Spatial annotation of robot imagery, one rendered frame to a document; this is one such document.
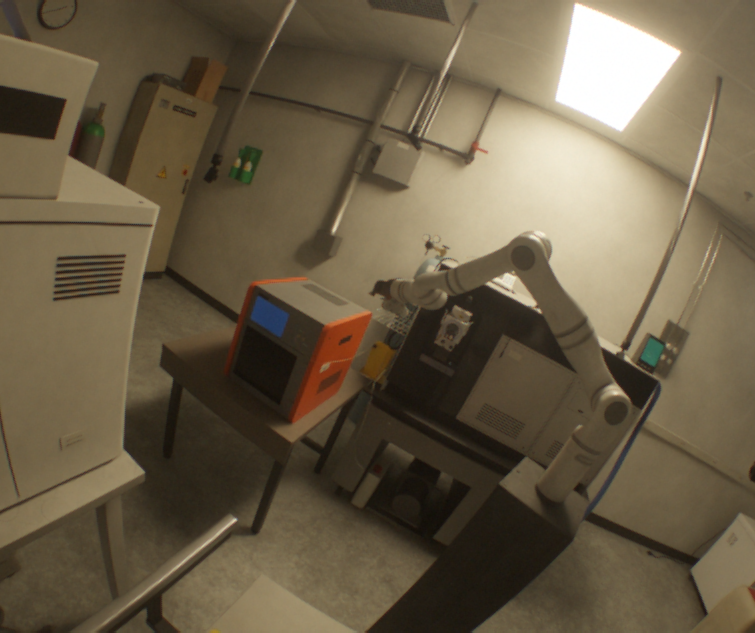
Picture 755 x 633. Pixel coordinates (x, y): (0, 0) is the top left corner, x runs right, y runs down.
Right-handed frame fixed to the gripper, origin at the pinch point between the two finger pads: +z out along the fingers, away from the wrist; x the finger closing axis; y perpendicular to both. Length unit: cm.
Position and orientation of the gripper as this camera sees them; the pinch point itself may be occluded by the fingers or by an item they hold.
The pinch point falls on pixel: (374, 295)
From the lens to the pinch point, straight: 133.9
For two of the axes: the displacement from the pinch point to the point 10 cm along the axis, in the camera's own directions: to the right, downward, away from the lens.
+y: 3.4, -9.4, 0.7
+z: -4.2, -0.8, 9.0
